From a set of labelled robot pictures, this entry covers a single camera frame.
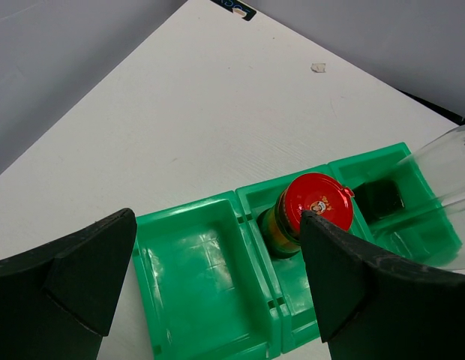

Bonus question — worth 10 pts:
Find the green three-compartment plastic bin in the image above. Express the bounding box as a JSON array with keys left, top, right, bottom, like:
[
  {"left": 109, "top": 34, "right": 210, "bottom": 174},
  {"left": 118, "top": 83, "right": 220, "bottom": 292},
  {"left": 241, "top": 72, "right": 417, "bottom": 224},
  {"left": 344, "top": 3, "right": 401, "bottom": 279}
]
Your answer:
[{"left": 133, "top": 141, "right": 464, "bottom": 360}]

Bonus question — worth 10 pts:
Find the glass bottle with dark sauce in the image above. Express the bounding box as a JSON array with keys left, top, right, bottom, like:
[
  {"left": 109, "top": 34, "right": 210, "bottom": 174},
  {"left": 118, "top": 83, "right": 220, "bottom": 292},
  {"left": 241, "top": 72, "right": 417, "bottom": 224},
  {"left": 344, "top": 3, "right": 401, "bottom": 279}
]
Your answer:
[{"left": 353, "top": 125, "right": 465, "bottom": 224}]

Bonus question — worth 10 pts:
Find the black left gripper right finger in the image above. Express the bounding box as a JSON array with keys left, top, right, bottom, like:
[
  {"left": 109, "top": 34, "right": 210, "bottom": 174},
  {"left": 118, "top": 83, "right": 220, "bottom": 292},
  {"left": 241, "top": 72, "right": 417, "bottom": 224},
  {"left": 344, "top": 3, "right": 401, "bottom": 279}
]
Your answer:
[{"left": 299, "top": 211, "right": 465, "bottom": 359}]

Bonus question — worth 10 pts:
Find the left blue logo sticker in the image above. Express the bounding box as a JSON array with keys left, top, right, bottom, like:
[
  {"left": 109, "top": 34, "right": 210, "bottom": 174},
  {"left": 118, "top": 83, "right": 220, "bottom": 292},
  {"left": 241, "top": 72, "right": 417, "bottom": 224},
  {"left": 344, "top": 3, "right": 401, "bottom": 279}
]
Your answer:
[{"left": 211, "top": 0, "right": 257, "bottom": 21}]

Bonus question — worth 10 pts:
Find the red cap sauce bottle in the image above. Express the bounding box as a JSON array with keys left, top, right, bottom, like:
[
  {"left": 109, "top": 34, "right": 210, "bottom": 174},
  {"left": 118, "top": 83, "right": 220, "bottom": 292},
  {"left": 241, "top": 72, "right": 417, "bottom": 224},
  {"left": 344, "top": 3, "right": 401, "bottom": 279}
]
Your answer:
[{"left": 257, "top": 172, "right": 354, "bottom": 259}]

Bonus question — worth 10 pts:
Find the clear glass bottle gold spout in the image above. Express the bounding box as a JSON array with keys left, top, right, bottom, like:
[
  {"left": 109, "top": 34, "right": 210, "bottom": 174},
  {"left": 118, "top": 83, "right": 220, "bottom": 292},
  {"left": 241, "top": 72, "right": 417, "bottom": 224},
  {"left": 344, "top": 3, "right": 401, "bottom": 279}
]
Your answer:
[{"left": 374, "top": 194, "right": 465, "bottom": 278}]

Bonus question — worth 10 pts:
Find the small tape scrap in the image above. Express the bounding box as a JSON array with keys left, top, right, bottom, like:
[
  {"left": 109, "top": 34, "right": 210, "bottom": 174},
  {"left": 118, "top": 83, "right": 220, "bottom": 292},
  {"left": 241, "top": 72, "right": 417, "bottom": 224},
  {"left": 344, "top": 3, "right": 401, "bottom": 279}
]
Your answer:
[{"left": 310, "top": 63, "right": 326, "bottom": 74}]

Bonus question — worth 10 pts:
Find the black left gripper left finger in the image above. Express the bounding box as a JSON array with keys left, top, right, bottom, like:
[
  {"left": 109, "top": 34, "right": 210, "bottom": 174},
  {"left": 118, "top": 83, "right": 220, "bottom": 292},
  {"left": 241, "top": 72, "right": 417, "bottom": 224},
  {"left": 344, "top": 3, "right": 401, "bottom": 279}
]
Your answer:
[{"left": 0, "top": 208, "right": 137, "bottom": 359}]

